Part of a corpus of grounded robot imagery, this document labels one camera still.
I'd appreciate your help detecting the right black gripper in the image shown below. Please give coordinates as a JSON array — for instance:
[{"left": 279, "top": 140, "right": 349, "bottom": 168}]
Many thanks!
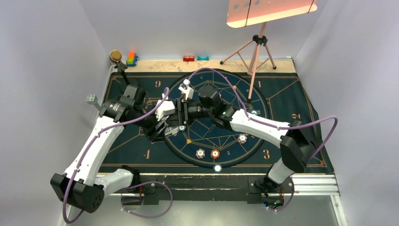
[{"left": 167, "top": 98, "right": 214, "bottom": 128}]

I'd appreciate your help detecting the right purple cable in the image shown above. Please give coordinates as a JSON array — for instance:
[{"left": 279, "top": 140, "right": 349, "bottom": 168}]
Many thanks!
[{"left": 187, "top": 67, "right": 338, "bottom": 213}]

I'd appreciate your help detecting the pink white poker chip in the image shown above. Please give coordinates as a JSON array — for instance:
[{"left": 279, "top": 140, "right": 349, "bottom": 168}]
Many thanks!
[{"left": 238, "top": 134, "right": 247, "bottom": 144}]

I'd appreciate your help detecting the pink tripod stand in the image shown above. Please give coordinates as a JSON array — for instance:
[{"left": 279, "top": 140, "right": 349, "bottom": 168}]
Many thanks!
[{"left": 220, "top": 22, "right": 277, "bottom": 102}]

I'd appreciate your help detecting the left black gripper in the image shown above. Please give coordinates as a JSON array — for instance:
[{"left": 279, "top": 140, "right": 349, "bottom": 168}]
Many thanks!
[{"left": 128, "top": 105, "right": 168, "bottom": 142}]

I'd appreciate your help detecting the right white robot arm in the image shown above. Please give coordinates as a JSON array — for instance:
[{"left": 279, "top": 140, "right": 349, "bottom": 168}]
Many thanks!
[{"left": 166, "top": 79, "right": 316, "bottom": 192}]

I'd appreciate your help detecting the pink light panel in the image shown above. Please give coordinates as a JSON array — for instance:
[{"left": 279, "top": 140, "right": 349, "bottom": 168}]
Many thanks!
[{"left": 226, "top": 0, "right": 318, "bottom": 28}]

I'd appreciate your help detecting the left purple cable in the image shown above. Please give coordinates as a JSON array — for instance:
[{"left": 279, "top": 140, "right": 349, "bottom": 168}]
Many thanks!
[{"left": 62, "top": 87, "right": 174, "bottom": 225}]

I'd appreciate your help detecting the blue playing card deck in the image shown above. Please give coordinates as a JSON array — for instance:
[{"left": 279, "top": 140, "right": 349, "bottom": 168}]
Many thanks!
[{"left": 154, "top": 121, "right": 168, "bottom": 139}]

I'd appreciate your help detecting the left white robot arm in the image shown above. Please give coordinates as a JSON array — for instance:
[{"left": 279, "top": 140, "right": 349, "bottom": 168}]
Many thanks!
[{"left": 50, "top": 85, "right": 170, "bottom": 223}]

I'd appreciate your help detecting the orange chip stack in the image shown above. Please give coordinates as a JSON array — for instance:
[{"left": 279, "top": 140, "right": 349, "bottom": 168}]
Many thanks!
[{"left": 210, "top": 149, "right": 220, "bottom": 159}]

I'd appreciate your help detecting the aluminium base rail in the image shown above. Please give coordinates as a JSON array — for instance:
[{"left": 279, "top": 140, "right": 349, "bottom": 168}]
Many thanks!
[{"left": 57, "top": 173, "right": 348, "bottom": 226}]

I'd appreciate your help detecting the purple cable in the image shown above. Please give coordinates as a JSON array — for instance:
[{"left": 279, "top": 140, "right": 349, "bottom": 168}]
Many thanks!
[
  {"left": 62, "top": 87, "right": 174, "bottom": 225},
  {"left": 187, "top": 67, "right": 338, "bottom": 213}
]

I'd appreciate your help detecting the grey lego brick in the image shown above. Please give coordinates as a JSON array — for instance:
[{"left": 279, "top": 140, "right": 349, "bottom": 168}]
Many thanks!
[{"left": 86, "top": 95, "right": 102, "bottom": 111}]

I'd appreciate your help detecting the orange green blue block stack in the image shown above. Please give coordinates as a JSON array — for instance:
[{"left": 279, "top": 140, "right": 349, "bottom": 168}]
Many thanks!
[{"left": 126, "top": 52, "right": 138, "bottom": 66}]

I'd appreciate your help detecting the teal chip stack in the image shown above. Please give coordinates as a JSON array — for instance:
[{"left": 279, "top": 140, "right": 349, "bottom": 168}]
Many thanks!
[{"left": 213, "top": 164, "right": 223, "bottom": 173}]

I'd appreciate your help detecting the red toy block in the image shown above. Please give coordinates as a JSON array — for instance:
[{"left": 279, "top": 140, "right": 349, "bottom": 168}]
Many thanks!
[{"left": 183, "top": 55, "right": 195, "bottom": 62}]

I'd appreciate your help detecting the teal toy block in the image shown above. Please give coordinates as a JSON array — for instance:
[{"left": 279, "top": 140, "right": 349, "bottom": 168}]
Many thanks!
[{"left": 197, "top": 55, "right": 209, "bottom": 61}]

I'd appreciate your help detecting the pink white chip stack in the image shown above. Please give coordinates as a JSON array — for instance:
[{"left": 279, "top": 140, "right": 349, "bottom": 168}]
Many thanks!
[{"left": 195, "top": 149, "right": 206, "bottom": 159}]

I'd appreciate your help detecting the dark green rectangular poker mat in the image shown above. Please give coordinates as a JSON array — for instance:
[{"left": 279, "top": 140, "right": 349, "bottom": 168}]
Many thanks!
[{"left": 100, "top": 70, "right": 334, "bottom": 174}]

